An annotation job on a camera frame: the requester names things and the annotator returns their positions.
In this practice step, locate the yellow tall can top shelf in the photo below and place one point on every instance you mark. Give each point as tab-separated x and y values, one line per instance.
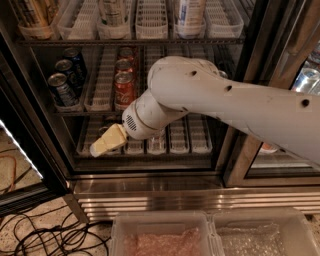
37	13

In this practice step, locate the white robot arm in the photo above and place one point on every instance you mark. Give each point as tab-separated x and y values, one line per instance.
178	86

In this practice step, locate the left clear plastic bin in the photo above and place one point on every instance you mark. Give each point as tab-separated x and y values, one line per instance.
166	233

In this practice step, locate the middle red coca-cola can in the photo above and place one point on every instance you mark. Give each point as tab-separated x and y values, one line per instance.
124	65

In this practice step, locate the clear water bottle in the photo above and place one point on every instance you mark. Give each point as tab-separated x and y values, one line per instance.
157	142

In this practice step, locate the rear blue can bottom shelf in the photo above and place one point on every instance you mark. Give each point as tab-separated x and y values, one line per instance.
112	119

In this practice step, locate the green soda can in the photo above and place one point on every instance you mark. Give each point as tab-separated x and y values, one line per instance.
223	74

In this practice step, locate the white blue bottle top shelf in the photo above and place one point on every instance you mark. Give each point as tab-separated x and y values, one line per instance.
189	13

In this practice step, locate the rear red coca-cola can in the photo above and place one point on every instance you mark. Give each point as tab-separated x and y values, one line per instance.
127	53

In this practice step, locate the open fridge glass door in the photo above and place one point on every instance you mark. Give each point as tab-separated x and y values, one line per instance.
27	171

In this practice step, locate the clear plastic bin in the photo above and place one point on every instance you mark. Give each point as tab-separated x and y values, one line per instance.
265	232
166	233

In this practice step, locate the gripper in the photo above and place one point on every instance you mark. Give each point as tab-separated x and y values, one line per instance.
132	119

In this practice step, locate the blue pepsi can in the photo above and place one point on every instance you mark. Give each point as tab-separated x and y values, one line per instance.
61	91
65	67
76	57

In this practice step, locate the white tall can top shelf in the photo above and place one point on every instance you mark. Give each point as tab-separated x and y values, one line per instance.
113	12

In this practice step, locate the right clear plastic bin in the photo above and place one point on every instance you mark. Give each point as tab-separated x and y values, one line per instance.
265	232

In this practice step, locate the red coca-cola can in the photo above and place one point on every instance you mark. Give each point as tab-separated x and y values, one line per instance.
125	90
127	53
124	65

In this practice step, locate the stainless steel fridge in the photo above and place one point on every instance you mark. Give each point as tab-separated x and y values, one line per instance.
206	164

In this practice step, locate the front red coca-cola can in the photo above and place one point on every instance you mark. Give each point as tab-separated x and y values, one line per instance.
125	90

